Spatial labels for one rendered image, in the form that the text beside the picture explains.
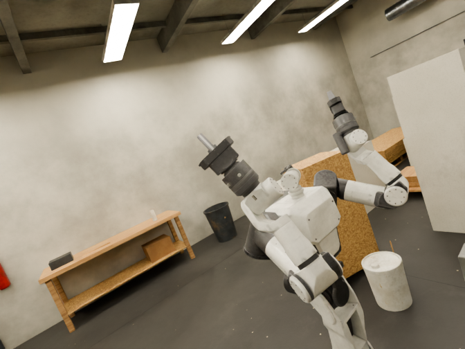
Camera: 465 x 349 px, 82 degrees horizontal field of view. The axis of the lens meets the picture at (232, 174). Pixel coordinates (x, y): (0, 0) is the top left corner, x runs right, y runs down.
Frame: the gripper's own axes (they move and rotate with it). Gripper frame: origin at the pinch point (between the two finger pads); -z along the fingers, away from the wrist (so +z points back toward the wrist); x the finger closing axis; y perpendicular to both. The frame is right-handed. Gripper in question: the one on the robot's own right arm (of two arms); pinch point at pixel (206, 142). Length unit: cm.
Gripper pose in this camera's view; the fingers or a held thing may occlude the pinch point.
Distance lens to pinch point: 79.3
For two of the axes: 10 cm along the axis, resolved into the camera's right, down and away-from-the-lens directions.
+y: 0.6, -0.4, -10.0
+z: 7.0, 7.2, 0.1
